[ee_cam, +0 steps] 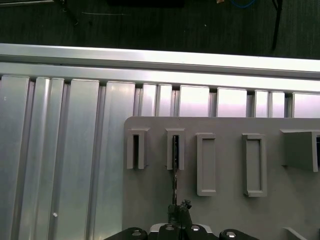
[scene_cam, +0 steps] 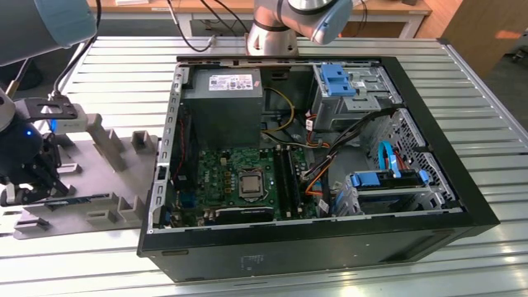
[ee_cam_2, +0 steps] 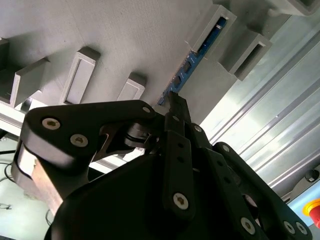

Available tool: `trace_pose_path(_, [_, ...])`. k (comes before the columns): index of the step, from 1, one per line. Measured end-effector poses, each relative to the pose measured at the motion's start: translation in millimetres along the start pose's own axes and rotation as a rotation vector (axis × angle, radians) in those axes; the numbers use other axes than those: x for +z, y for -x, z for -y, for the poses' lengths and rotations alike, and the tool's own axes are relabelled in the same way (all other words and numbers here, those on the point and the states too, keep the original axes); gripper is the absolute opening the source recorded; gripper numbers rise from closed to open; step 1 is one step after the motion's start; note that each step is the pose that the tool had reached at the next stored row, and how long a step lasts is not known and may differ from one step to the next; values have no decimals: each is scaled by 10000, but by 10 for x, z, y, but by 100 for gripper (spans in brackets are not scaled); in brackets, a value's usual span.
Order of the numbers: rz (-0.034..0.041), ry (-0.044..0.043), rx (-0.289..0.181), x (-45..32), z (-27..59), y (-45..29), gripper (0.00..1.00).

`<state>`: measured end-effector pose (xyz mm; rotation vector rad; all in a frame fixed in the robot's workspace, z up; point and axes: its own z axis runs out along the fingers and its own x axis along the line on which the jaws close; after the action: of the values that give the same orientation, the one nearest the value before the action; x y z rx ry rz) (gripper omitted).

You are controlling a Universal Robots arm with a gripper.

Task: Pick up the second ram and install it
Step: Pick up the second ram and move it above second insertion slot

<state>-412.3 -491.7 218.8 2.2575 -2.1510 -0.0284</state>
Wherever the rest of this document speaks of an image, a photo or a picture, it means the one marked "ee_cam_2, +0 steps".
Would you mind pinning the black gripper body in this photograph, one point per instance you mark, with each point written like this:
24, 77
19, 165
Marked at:
112, 205

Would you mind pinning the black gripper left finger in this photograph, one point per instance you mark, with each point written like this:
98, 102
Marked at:
87, 120

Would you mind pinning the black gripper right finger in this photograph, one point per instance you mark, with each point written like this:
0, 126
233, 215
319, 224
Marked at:
225, 170

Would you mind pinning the blue RAM stick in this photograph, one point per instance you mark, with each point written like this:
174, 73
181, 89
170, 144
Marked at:
186, 66

